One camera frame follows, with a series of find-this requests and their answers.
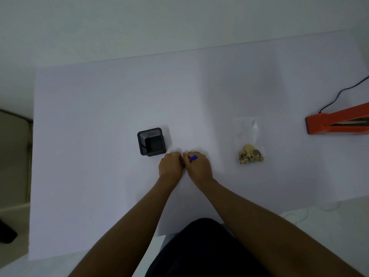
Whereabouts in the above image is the person's left hand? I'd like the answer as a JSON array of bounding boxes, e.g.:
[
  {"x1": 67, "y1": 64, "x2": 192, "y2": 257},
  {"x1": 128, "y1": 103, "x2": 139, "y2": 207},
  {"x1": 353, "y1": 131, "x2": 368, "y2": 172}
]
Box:
[{"x1": 158, "y1": 152, "x2": 185, "y2": 183}]

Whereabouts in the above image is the person's right hand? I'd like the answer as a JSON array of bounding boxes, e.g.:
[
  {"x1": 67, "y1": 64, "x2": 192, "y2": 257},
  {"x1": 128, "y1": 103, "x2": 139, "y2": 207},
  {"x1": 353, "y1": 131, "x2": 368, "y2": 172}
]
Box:
[{"x1": 183, "y1": 152, "x2": 214, "y2": 184}]

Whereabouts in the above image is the person's left forearm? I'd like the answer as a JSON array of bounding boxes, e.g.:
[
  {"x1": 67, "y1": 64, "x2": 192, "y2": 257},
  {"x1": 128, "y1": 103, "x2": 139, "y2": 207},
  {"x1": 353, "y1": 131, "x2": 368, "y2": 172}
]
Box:
[{"x1": 68, "y1": 175, "x2": 180, "y2": 277}]

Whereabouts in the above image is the person's right forearm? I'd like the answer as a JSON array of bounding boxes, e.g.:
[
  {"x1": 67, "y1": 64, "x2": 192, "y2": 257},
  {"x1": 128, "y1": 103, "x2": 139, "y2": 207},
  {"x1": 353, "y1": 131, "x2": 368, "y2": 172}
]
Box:
[{"x1": 197, "y1": 178, "x2": 366, "y2": 277}]

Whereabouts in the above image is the black mesh pen holder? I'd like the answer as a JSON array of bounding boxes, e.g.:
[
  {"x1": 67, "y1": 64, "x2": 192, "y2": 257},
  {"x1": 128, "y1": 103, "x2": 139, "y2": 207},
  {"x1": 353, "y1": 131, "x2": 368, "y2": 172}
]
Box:
[{"x1": 137, "y1": 128, "x2": 167, "y2": 157}]

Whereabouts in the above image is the pile of wooden pieces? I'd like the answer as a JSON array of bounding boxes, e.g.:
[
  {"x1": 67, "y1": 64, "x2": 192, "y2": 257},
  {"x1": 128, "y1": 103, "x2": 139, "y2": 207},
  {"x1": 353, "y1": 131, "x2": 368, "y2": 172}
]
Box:
[{"x1": 239, "y1": 144, "x2": 265, "y2": 165}]

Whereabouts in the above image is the clear plastic bag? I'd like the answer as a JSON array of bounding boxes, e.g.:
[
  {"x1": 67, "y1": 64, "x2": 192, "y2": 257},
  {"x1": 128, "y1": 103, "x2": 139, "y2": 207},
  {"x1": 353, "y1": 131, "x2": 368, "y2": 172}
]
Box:
[{"x1": 233, "y1": 118, "x2": 266, "y2": 165}]

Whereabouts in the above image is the person's dark clothing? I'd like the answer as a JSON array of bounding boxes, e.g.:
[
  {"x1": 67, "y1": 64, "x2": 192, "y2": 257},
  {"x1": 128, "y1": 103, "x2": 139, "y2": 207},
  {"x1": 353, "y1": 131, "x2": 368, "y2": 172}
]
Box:
[{"x1": 145, "y1": 218, "x2": 271, "y2": 277}]

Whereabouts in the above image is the red bag sealer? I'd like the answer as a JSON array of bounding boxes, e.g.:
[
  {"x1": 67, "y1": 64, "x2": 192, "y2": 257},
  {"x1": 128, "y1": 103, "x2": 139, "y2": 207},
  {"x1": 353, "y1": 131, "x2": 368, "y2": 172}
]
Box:
[{"x1": 305, "y1": 103, "x2": 369, "y2": 135}]

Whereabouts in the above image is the beige cabinet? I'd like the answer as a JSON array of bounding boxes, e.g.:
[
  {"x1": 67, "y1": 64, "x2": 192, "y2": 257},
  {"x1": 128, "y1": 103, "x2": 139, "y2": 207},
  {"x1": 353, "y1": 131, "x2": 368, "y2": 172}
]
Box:
[{"x1": 0, "y1": 109, "x2": 33, "y2": 211}]

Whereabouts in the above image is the black object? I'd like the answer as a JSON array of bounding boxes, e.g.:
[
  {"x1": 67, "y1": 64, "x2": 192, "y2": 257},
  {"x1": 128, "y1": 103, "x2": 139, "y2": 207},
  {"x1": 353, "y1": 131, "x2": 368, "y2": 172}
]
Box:
[{"x1": 0, "y1": 219, "x2": 18, "y2": 244}]

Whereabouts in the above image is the black power cable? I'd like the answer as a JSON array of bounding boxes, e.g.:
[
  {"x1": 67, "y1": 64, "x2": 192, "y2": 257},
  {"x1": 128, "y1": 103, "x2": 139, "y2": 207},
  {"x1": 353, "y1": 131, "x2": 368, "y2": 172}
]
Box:
[{"x1": 319, "y1": 76, "x2": 369, "y2": 114}]

